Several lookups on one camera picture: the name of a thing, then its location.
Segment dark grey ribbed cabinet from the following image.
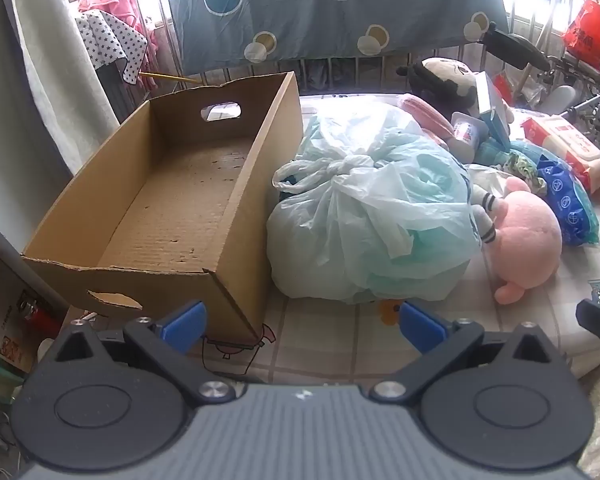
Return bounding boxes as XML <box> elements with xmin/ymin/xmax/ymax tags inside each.
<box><xmin>95</xmin><ymin>60</ymin><xmax>131</xmax><ymax>122</ymax></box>

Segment red plastic bag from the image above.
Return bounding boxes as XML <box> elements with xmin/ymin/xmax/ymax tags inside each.
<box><xmin>562</xmin><ymin>0</ymin><xmax>600</xmax><ymax>61</ymax></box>

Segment pink knitted cloth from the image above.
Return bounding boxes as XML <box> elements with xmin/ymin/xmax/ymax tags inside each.
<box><xmin>400</xmin><ymin>95</ymin><xmax>456</xmax><ymax>148</ymax></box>

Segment black and white plush toy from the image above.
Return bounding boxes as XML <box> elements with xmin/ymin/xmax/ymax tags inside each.
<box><xmin>396</xmin><ymin>57</ymin><xmax>486</xmax><ymax>121</ymax></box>

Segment red lighter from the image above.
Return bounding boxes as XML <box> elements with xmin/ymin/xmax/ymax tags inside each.
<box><xmin>22</xmin><ymin>300</ymin><xmax>61</xmax><ymax>331</ymax></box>

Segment blue and white carton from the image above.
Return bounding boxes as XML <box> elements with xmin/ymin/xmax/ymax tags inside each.
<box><xmin>475</xmin><ymin>72</ymin><xmax>511</xmax><ymax>148</ymax></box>

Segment pale green plastic bag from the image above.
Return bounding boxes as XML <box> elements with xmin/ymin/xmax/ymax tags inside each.
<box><xmin>266</xmin><ymin>105</ymin><xmax>483</xmax><ymax>305</ymax></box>

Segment pale grey curtain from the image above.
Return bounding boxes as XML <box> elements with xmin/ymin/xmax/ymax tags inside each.
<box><xmin>0</xmin><ymin>0</ymin><xmax>121</xmax><ymax>176</ymax></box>

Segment black exercise bike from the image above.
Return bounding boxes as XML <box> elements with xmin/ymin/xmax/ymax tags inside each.
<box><xmin>482</xmin><ymin>22</ymin><xmax>600</xmax><ymax>131</ymax></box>

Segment red wet wipes packet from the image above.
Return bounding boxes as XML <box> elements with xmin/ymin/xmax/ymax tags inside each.
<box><xmin>522</xmin><ymin>115</ymin><xmax>600</xmax><ymax>193</ymax></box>

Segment yellow stick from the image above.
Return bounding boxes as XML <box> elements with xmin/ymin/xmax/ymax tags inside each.
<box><xmin>139</xmin><ymin>72</ymin><xmax>203</xmax><ymax>84</ymax></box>

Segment green patterned cloth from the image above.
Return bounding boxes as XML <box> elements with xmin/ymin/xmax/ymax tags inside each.
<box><xmin>480</xmin><ymin>140</ymin><xmax>547</xmax><ymax>196</ymax></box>

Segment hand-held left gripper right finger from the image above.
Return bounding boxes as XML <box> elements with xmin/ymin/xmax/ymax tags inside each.
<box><xmin>367</xmin><ymin>300</ymin><xmax>563</xmax><ymax>403</ymax></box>

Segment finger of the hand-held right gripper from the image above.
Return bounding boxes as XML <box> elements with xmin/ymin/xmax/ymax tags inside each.
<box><xmin>575</xmin><ymin>299</ymin><xmax>600</xmax><ymax>346</ymax></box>

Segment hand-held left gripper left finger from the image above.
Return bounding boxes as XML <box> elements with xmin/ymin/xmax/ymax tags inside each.
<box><xmin>40</xmin><ymin>300</ymin><xmax>238</xmax><ymax>406</ymax></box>

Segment blue wet wipes packet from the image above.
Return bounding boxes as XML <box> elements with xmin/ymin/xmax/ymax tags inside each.
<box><xmin>535</xmin><ymin>152</ymin><xmax>600</xmax><ymax>247</ymax></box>

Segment brown cardboard box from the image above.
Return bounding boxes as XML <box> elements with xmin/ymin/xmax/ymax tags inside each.
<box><xmin>21</xmin><ymin>71</ymin><xmax>303</xmax><ymax>343</ymax></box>

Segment blue dotted hanging sheet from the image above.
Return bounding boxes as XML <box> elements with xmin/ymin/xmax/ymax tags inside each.
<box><xmin>160</xmin><ymin>0</ymin><xmax>511</xmax><ymax>76</ymax></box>

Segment white star-print cloth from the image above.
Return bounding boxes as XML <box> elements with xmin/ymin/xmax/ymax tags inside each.
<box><xmin>75</xmin><ymin>10</ymin><xmax>148</xmax><ymax>85</ymax></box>

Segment printed carton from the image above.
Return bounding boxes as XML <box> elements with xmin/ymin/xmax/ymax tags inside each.
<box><xmin>0</xmin><ymin>260</ymin><xmax>37</xmax><ymax>373</ymax></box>

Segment white red-print container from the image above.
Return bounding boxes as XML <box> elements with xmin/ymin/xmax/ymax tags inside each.
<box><xmin>450</xmin><ymin>112</ymin><xmax>488</xmax><ymax>161</ymax></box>

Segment pink plush toy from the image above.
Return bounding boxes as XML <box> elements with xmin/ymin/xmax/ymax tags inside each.
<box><xmin>467</xmin><ymin>175</ymin><xmax>563</xmax><ymax>306</ymax></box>

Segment metal balcony railing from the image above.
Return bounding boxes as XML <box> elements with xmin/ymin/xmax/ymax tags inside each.
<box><xmin>145</xmin><ymin>50</ymin><xmax>481</xmax><ymax>97</ymax></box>

